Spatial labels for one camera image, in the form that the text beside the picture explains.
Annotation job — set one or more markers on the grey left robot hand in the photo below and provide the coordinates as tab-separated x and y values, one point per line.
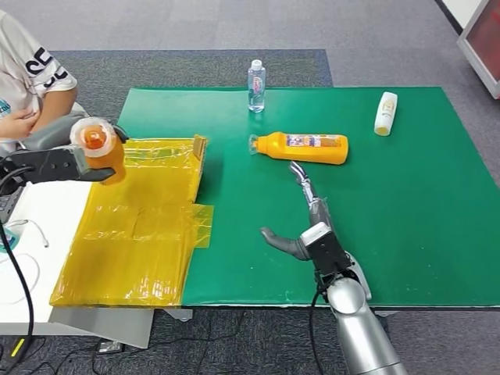
50	163

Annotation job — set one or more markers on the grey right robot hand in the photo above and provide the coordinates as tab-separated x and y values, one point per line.
318	215

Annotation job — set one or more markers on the person's right hand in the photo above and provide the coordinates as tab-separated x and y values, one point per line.
17	124

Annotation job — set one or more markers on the orange bottle with clear cap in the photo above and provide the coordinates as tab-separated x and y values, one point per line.
305	149
96	140

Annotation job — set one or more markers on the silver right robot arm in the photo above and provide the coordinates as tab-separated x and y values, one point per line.
359	331

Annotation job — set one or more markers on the person's left forearm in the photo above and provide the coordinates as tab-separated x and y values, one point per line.
58	106

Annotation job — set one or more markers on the small white bottle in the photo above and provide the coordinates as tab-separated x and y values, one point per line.
386	114

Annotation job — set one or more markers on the clear water bottle white cap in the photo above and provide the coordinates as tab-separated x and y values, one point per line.
256	88

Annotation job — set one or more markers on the person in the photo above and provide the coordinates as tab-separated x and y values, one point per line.
23	72

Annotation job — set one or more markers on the dark laptop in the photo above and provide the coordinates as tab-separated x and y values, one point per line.
10	204

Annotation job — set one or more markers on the teal small device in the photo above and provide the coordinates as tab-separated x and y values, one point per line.
10	243

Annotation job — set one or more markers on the green table mat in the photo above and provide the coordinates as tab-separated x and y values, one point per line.
410	233

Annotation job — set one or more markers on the grey table leg panel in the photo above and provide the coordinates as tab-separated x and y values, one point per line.
117	326

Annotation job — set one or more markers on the black power strip yellow mark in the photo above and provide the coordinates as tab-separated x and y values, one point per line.
15	349

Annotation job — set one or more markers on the black power adapter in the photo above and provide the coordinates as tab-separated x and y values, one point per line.
110	347

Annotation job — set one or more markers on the white framed red panel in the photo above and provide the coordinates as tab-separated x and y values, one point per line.
482	46

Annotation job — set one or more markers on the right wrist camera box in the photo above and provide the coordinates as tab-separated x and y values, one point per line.
326	251

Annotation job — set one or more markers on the grey table bracket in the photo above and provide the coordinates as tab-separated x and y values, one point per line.
179	314

